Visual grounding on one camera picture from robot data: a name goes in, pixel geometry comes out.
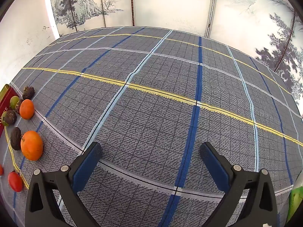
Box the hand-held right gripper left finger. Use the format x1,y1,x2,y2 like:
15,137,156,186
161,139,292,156
25,142,102,227

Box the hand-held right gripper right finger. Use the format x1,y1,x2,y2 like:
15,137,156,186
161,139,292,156
200,142,279,227

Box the large orange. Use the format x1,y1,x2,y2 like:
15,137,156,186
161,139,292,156
20,131,44,162

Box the grey plaid blanket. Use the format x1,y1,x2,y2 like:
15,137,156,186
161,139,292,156
0,26,303,227

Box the small orange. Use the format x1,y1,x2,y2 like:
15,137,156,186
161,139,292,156
19,99,35,120

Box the green plastic packet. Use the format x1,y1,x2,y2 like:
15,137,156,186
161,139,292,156
285,177,303,225

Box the green lime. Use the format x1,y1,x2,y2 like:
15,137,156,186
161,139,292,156
10,96,20,110

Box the red candy box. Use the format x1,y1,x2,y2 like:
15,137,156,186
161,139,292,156
0,84,17,138

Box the painted folding screen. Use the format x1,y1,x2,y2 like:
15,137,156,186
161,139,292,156
48,0,303,104

